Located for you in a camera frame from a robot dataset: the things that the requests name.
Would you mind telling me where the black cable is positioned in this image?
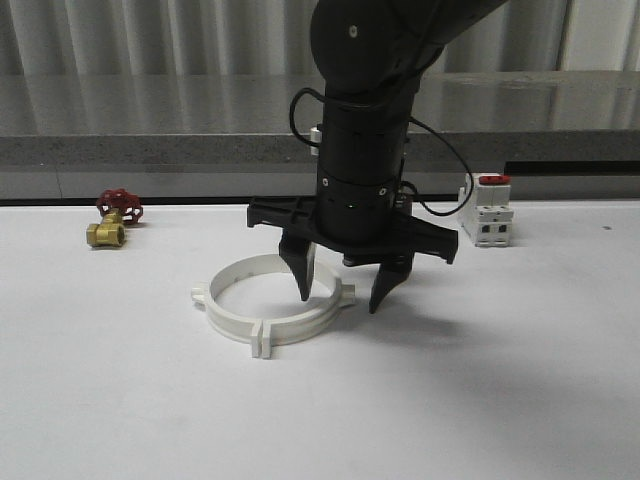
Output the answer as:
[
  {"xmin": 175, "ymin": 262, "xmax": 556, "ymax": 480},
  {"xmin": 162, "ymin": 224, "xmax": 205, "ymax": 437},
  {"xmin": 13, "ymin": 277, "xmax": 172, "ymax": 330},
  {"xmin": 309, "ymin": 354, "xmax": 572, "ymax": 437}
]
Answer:
[{"xmin": 289, "ymin": 88, "xmax": 475, "ymax": 218}]

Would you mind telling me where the brass valve red handwheel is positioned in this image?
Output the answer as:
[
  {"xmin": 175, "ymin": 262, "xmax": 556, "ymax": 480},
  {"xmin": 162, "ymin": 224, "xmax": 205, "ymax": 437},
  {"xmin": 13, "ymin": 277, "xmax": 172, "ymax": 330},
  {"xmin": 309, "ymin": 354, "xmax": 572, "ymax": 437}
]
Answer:
[{"xmin": 86, "ymin": 188, "xmax": 143, "ymax": 247}]

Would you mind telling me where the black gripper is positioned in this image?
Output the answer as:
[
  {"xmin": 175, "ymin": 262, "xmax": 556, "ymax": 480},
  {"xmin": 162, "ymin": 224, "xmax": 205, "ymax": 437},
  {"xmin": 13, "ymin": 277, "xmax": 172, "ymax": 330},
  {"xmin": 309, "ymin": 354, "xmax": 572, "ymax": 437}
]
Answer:
[{"xmin": 247, "ymin": 107, "xmax": 458, "ymax": 314}]

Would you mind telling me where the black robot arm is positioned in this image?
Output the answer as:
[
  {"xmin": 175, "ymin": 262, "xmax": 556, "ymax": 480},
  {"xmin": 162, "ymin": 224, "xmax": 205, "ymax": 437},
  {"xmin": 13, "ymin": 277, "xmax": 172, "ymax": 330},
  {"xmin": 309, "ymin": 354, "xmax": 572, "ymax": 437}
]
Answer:
[{"xmin": 247, "ymin": 1, "xmax": 497, "ymax": 310}]

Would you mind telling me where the white circuit breaker red switch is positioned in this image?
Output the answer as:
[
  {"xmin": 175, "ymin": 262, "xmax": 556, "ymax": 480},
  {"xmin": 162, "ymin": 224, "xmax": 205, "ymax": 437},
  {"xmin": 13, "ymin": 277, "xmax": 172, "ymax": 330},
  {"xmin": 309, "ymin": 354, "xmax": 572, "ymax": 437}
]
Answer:
[{"xmin": 457, "ymin": 173, "xmax": 514, "ymax": 247}]

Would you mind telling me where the grey stone countertop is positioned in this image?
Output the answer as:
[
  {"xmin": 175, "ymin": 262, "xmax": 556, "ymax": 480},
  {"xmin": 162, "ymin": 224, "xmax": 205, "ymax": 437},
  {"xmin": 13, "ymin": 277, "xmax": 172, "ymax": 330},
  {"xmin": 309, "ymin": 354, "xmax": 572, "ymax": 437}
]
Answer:
[{"xmin": 1, "ymin": 72, "xmax": 639, "ymax": 203}]

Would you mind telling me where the white half pipe clamp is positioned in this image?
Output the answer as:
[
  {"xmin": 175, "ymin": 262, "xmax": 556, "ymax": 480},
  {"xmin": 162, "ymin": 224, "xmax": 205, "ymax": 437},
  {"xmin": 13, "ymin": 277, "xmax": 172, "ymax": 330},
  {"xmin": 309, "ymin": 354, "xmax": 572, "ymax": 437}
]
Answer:
[
  {"xmin": 190, "ymin": 253, "xmax": 296, "ymax": 359},
  {"xmin": 259, "ymin": 261, "xmax": 356, "ymax": 359}
]

